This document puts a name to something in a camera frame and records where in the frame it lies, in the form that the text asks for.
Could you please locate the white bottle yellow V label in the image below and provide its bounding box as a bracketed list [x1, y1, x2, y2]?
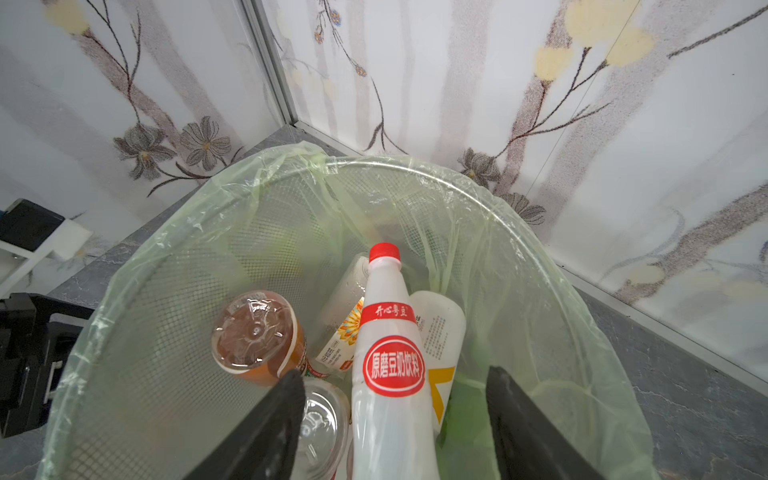
[410, 291, 466, 436]

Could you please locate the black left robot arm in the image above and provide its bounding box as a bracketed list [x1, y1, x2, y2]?
[1, 293, 94, 438]

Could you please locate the brown bottle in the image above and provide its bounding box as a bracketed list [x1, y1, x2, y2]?
[211, 290, 309, 387]

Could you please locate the clear crushed water bottle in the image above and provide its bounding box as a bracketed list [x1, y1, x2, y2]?
[290, 377, 351, 479]

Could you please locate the white bottle yellow flower label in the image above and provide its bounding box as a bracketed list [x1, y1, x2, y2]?
[310, 255, 369, 378]

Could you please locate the white bottle red cap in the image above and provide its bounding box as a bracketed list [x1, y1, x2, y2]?
[351, 243, 439, 479]

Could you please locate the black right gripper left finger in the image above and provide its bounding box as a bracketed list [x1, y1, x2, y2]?
[186, 372, 306, 480]

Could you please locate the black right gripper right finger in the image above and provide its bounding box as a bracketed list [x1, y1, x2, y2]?
[486, 366, 602, 480]

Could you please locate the green plastic waste bin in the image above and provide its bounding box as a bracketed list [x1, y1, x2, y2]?
[38, 142, 657, 479]

